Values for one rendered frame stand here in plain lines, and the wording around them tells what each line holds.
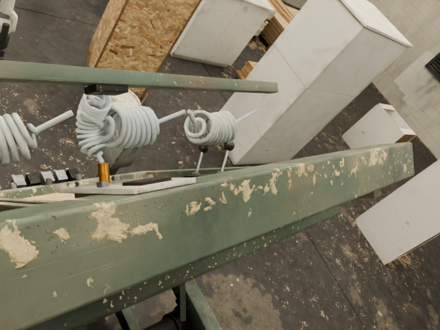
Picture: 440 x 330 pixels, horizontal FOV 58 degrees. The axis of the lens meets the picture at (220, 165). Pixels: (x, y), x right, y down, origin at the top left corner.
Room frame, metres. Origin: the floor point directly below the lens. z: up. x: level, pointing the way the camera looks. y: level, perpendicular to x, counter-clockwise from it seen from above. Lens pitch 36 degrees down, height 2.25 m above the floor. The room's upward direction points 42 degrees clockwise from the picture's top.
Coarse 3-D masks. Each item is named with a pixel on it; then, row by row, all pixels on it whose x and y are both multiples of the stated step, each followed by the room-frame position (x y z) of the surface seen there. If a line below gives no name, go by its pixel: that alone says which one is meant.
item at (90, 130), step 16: (96, 112) 0.41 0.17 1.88; (80, 128) 0.42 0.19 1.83; (96, 128) 0.42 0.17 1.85; (80, 144) 0.41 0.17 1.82; (96, 144) 0.43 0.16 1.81; (112, 176) 0.44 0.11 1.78; (144, 176) 0.42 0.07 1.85; (64, 192) 0.36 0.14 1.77; (80, 192) 0.35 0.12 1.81; (96, 192) 0.34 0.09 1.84; (112, 192) 0.33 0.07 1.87; (128, 192) 0.32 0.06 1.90; (144, 192) 0.33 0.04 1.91; (0, 208) 0.45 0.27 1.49; (16, 208) 0.43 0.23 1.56
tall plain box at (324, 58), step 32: (320, 0) 3.50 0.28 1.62; (352, 0) 3.65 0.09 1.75; (288, 32) 3.52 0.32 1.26; (320, 32) 3.39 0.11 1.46; (352, 32) 3.28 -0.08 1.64; (384, 32) 3.52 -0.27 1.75; (288, 64) 3.42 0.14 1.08; (320, 64) 3.29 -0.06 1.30; (352, 64) 3.53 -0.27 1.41; (384, 64) 3.93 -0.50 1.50; (256, 96) 3.43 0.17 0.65; (288, 96) 3.30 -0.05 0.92; (320, 96) 3.52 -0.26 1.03; (352, 96) 3.97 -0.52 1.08; (256, 128) 3.31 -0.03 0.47; (288, 128) 3.51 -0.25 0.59; (320, 128) 3.97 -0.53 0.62; (256, 160) 3.50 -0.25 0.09
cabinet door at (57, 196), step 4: (56, 192) 1.00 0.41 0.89; (32, 196) 0.92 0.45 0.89; (36, 196) 0.91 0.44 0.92; (40, 196) 0.91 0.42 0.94; (44, 196) 0.92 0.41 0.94; (48, 196) 0.92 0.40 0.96; (52, 196) 0.91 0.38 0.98; (56, 196) 0.91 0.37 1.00; (60, 196) 0.90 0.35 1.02; (64, 196) 0.90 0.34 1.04; (68, 196) 0.90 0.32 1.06; (72, 196) 0.89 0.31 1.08; (56, 200) 0.81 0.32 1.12; (60, 200) 0.81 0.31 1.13
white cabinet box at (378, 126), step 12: (384, 108) 5.79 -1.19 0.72; (360, 120) 5.77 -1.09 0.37; (372, 120) 5.71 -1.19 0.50; (384, 120) 5.65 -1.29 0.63; (396, 120) 6.03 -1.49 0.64; (348, 132) 5.76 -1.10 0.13; (360, 132) 5.70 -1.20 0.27; (372, 132) 5.64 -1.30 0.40; (384, 132) 5.58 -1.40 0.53; (396, 132) 5.53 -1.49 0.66; (408, 132) 5.68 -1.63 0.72; (348, 144) 5.69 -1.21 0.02; (360, 144) 5.63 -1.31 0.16; (372, 144) 5.57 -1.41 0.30
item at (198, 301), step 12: (192, 288) 1.18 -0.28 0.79; (192, 300) 1.14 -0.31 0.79; (204, 300) 1.18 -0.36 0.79; (120, 312) 1.27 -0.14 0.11; (192, 312) 1.11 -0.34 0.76; (204, 312) 1.13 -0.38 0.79; (120, 324) 1.22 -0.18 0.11; (132, 324) 1.22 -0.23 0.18; (156, 324) 0.99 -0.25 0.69; (168, 324) 1.02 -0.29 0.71; (180, 324) 1.05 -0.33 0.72; (192, 324) 1.09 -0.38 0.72; (204, 324) 1.08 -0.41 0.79; (216, 324) 1.12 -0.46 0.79
